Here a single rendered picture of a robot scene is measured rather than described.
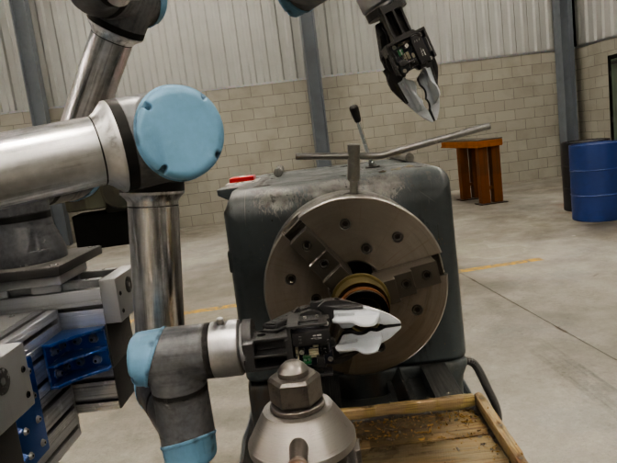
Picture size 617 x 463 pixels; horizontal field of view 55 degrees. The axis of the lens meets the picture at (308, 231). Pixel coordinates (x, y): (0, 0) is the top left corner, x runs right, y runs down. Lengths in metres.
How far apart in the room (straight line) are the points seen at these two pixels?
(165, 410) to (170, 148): 0.34
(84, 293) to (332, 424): 0.88
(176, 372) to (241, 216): 0.44
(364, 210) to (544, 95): 11.68
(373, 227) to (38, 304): 0.69
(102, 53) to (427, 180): 0.69
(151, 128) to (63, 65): 10.86
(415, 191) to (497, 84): 11.07
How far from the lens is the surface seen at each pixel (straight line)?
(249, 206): 1.16
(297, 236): 0.96
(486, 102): 12.09
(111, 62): 1.31
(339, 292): 0.90
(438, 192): 1.17
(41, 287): 1.29
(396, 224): 1.00
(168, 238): 0.90
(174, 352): 0.80
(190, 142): 0.74
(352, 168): 1.02
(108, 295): 1.24
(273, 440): 0.43
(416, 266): 0.98
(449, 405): 1.01
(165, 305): 0.91
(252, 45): 11.29
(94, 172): 0.74
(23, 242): 1.29
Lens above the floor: 1.34
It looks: 9 degrees down
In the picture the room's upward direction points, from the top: 7 degrees counter-clockwise
